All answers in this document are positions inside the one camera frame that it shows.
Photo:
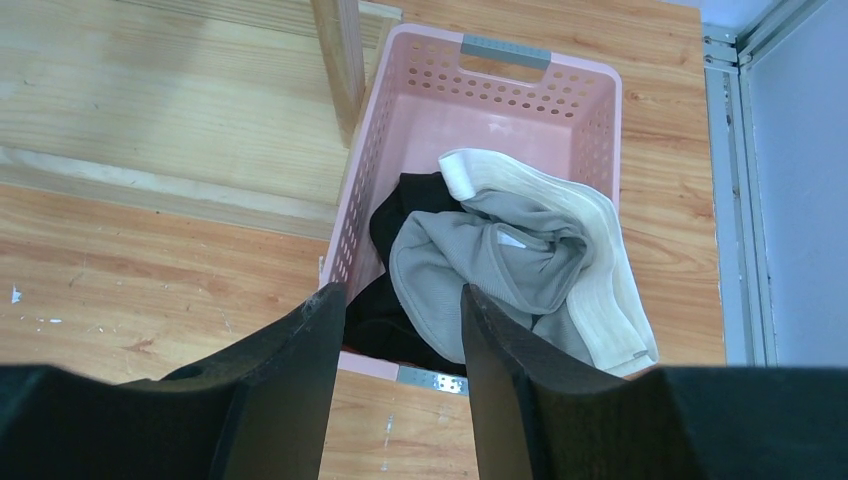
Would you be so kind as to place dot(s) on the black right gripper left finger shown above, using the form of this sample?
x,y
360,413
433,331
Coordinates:
x,y
257,409

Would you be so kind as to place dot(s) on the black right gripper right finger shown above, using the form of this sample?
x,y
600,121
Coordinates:
x,y
539,413

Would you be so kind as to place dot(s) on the grey underwear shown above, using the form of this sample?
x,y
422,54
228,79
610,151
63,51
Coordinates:
x,y
548,251

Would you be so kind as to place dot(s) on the wooden clothes rack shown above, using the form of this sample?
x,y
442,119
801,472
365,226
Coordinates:
x,y
219,110

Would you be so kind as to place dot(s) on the pink plastic basket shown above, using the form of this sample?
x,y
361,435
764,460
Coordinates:
x,y
427,101

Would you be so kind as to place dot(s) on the aluminium frame rail right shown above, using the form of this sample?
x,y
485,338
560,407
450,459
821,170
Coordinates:
x,y
744,282

